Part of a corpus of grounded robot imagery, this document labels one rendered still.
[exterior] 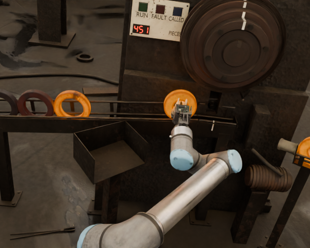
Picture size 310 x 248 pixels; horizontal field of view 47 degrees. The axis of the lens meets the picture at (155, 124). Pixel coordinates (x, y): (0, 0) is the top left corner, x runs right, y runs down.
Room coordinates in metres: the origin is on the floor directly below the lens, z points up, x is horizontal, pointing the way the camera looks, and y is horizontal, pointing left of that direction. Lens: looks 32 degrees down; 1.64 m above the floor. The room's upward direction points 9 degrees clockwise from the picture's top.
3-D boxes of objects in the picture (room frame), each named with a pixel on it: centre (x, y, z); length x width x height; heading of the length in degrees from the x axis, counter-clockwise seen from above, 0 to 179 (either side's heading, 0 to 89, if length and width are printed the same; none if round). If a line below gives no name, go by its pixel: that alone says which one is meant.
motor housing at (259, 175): (1.48, -0.63, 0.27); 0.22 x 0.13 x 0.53; 94
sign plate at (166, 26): (1.68, 0.06, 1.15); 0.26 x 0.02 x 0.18; 94
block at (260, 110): (1.63, -0.52, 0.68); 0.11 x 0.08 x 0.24; 4
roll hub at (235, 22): (1.50, -0.30, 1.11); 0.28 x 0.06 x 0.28; 94
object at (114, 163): (1.28, 0.18, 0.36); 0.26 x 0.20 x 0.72; 129
